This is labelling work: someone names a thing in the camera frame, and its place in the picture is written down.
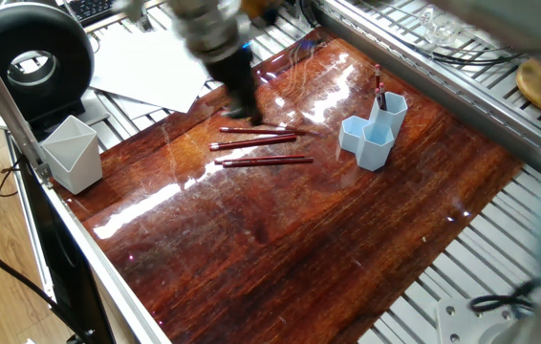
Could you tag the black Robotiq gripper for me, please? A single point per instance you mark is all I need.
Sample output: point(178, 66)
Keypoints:
point(230, 72)

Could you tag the light blue hexagonal pen holder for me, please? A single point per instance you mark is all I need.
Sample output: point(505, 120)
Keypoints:
point(366, 148)

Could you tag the grey pentagonal pen holder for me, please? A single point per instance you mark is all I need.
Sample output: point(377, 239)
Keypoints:
point(75, 167)

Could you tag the small tan box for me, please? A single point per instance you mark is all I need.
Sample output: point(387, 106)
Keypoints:
point(261, 8)

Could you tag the large white paper sheet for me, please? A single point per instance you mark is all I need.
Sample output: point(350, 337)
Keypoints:
point(146, 72)

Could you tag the brown wood-grain board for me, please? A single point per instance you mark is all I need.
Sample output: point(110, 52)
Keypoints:
point(280, 248)

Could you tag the black keyboard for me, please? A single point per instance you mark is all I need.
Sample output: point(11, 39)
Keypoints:
point(94, 10)

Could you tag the clear plastic container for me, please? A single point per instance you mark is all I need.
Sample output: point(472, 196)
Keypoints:
point(438, 24)

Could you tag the grey aluminium frame rail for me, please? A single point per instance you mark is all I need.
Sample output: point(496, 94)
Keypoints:
point(8, 100)

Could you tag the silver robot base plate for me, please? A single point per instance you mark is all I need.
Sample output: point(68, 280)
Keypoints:
point(462, 325)

